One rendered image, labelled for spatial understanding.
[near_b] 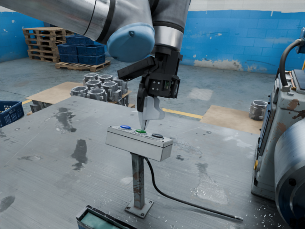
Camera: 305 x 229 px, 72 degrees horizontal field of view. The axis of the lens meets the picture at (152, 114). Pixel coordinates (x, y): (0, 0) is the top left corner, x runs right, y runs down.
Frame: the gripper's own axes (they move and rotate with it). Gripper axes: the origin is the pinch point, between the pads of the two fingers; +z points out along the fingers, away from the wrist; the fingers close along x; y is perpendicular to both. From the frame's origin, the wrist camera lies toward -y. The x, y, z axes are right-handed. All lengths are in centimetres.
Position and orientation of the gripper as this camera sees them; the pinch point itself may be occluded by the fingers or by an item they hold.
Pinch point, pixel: (141, 124)
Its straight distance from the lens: 56.5
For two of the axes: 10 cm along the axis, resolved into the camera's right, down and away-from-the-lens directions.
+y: 8.9, 2.0, -4.1
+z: -1.8, 9.8, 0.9
